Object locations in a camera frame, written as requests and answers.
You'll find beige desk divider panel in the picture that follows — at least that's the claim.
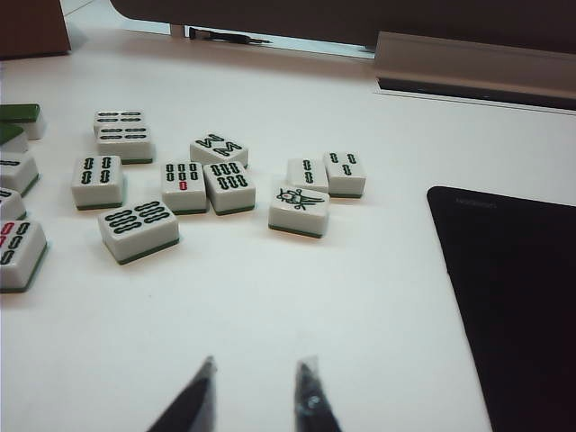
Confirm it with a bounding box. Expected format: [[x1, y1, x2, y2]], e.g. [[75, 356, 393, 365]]
[[109, 0, 576, 59]]

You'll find four-bamboo mahjong tile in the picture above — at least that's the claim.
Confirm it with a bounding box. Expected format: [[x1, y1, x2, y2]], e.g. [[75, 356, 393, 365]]
[[70, 155, 128, 212]]

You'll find bamboo mahjong tile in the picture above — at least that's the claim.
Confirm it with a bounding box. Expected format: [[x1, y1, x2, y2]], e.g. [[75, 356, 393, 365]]
[[0, 152, 41, 198]]

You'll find six-bamboo mahjong tile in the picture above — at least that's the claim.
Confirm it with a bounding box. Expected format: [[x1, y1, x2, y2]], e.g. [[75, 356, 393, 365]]
[[202, 161, 257, 217], [93, 109, 146, 134], [95, 124, 155, 165], [97, 200, 181, 266]]

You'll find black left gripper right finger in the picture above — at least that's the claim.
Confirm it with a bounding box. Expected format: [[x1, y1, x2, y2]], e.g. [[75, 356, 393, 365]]
[[294, 355, 343, 432]]

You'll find black screwdriver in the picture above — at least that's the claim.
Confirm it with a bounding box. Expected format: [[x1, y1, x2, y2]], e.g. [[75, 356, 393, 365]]
[[187, 26, 274, 45]]

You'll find two-bamboo mahjong tile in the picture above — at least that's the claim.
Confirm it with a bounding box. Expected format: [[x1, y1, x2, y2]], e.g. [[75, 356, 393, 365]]
[[286, 157, 331, 195]]

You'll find seven-bamboo mahjong tile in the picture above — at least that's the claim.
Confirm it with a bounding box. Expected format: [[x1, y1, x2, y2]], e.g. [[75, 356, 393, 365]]
[[160, 161, 211, 215]]

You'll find three-bamboo mahjong tile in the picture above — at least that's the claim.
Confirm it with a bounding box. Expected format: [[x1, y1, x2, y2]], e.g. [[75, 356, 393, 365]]
[[322, 151, 368, 199]]

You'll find bird one-bamboo mahjong tile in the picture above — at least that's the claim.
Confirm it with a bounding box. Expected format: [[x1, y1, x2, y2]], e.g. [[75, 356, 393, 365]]
[[267, 185, 331, 240]]

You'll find nine-bamboo mahjong tile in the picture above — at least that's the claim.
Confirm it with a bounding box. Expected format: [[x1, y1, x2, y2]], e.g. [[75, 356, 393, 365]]
[[0, 220, 49, 294], [0, 187, 28, 222]]

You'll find eight-bamboo mahjong tile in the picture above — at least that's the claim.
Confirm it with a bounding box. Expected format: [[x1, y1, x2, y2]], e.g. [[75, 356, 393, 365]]
[[189, 133, 250, 169]]

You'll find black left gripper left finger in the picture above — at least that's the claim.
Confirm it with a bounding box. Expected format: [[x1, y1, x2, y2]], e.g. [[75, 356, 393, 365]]
[[146, 355, 217, 432]]

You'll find green-backed face-down mahjong tile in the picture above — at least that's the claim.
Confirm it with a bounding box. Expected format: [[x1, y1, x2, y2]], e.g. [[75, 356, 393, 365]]
[[0, 103, 47, 140], [0, 124, 31, 154]]

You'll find brown cardboard box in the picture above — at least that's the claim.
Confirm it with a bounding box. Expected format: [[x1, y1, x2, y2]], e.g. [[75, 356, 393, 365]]
[[0, 0, 72, 61]]

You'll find black fabric mat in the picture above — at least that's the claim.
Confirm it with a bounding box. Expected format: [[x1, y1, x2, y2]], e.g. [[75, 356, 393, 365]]
[[426, 185, 576, 432]]

